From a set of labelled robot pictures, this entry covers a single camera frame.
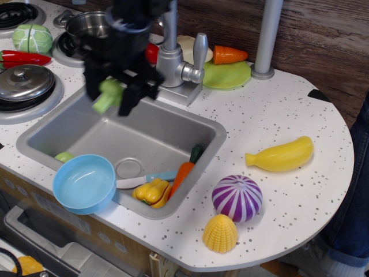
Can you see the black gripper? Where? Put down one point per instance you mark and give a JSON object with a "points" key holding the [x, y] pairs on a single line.
{"points": [[122, 55]]}

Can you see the green toy broccoli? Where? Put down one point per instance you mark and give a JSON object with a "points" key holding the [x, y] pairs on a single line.
{"points": [[111, 94]]}

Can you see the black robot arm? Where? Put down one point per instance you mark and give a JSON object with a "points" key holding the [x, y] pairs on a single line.
{"points": [[121, 54]]}

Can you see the light blue plastic bowl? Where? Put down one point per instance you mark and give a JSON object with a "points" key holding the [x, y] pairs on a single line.
{"points": [[85, 185]]}

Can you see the red toy tomato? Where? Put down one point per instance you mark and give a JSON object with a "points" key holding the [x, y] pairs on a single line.
{"points": [[151, 53]]}

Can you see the rear right stove burner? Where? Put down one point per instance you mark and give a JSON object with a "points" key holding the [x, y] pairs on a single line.
{"points": [[64, 51]]}

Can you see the stove burner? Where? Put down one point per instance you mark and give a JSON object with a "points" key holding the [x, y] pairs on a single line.
{"points": [[20, 112], [14, 14], [64, 51]]}

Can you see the steel pot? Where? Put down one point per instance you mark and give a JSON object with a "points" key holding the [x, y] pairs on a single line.
{"points": [[83, 24]]}

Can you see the silver toy faucet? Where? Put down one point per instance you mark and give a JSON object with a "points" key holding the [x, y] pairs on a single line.
{"points": [[182, 80]]}

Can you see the silver sink basin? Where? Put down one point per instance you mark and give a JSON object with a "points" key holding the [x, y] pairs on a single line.
{"points": [[155, 137]]}

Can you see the cream plastic plate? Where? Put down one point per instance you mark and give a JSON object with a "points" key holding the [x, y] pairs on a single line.
{"points": [[187, 45]]}

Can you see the small green toy ball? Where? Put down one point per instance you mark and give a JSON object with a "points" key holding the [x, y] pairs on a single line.
{"points": [[64, 157]]}

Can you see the silver pot lid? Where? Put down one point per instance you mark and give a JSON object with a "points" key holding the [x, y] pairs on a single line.
{"points": [[25, 82]]}

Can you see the green toy cabbage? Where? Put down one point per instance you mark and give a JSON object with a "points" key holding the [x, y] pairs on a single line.
{"points": [[32, 38]]}

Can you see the front left stove burner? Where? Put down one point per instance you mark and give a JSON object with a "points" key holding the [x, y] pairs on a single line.
{"points": [[20, 112]]}

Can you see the orange toy carrot piece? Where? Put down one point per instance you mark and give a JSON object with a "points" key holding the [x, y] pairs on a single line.
{"points": [[228, 55]]}

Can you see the red toy chili pepper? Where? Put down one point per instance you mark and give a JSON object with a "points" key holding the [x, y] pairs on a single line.
{"points": [[12, 58]]}

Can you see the green plastic plate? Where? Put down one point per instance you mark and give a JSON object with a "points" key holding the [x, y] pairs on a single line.
{"points": [[226, 76]]}

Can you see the orange toy carrot in sink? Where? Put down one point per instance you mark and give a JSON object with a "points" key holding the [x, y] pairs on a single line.
{"points": [[185, 169]]}

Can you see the yellow toy bell pepper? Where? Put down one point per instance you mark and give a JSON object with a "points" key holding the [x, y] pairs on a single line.
{"points": [[154, 193]]}

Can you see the rear left stove burner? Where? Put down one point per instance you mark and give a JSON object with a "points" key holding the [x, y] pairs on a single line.
{"points": [[14, 14]]}

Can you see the grey vertical pole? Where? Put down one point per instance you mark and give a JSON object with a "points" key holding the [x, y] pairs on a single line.
{"points": [[262, 68]]}

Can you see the purple striped toy onion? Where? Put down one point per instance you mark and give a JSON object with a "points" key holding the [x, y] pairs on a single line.
{"points": [[237, 197]]}

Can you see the toy oven door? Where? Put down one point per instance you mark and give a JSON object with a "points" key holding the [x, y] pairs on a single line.
{"points": [[75, 259]]}

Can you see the yellow toy banana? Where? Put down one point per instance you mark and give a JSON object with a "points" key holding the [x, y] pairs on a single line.
{"points": [[283, 157]]}

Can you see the yellow toy corn half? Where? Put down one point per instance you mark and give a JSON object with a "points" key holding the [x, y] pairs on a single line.
{"points": [[220, 234]]}

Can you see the black tape piece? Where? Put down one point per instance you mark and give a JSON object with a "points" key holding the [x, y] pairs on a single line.
{"points": [[317, 94]]}

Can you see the yellow toy on floor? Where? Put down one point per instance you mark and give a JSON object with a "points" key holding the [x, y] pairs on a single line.
{"points": [[29, 265]]}

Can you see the person leg in jeans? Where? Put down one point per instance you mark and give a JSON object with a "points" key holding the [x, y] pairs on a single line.
{"points": [[341, 247]]}

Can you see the toy knife blue handle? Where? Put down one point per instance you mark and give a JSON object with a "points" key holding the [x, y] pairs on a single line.
{"points": [[137, 181]]}

